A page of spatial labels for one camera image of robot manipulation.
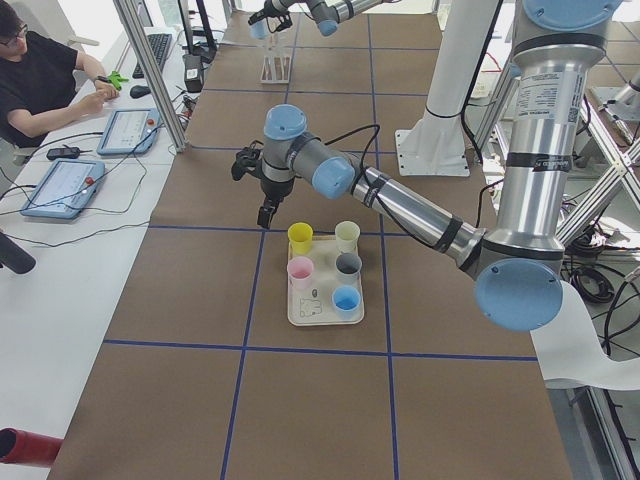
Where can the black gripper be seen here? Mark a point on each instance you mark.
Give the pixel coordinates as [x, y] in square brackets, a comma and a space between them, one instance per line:
[275, 9]
[274, 191]

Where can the light blue plastic cup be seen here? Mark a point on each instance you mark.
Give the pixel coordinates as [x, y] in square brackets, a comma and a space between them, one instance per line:
[259, 30]

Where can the pink plastic cup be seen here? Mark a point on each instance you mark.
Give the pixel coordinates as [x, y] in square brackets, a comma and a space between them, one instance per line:
[300, 270]

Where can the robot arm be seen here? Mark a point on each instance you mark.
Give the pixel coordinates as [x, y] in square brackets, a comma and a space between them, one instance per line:
[326, 17]
[516, 264]

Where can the yellow plastic cup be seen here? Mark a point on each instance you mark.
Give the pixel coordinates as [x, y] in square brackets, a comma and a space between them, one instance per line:
[300, 235]

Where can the cream white plastic cup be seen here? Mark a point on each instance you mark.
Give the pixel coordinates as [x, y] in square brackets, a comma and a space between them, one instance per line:
[347, 234]

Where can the grey plastic cup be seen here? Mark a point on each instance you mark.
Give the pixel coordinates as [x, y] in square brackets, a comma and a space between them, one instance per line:
[348, 266]

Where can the black power adapter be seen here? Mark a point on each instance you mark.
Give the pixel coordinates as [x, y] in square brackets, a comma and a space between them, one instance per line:
[193, 73]

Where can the cream rabbit print tray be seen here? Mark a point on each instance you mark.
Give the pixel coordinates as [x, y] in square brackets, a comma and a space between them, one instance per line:
[313, 306]

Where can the black keyboard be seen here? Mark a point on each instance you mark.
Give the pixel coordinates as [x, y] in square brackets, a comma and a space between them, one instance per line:
[158, 49]

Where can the black computer mouse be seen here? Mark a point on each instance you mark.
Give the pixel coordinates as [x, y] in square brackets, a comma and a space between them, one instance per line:
[139, 91]

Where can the far blue teach pendant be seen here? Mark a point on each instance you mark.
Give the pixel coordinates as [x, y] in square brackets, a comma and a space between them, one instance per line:
[129, 131]

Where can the blue teach pendant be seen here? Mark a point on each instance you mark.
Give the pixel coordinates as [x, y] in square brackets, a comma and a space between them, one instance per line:
[65, 190]
[129, 131]

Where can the green toy figure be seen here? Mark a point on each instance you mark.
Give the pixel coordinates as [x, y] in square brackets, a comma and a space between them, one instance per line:
[117, 80]

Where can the near blue teach pendant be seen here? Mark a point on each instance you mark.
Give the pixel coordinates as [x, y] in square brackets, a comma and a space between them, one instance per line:
[65, 190]

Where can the seated person black shirt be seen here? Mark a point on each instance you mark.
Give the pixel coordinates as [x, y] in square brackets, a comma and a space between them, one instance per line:
[45, 85]

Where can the white paper sheet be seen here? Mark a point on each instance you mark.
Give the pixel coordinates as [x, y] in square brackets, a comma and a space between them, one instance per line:
[569, 352]

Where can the red cylinder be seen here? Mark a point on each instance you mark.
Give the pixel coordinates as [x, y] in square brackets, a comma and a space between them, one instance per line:
[29, 449]

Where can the white wire cup rack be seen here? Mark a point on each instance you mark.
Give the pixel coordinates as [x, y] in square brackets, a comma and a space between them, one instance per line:
[277, 61]

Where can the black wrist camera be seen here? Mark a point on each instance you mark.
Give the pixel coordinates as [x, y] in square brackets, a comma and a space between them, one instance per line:
[246, 162]

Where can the aluminium frame post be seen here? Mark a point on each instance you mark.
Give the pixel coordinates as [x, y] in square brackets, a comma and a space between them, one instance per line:
[137, 36]

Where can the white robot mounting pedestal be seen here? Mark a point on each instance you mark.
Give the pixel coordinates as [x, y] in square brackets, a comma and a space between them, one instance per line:
[435, 146]

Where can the black cylinder handle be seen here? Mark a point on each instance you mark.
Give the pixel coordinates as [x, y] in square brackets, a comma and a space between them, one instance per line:
[14, 257]

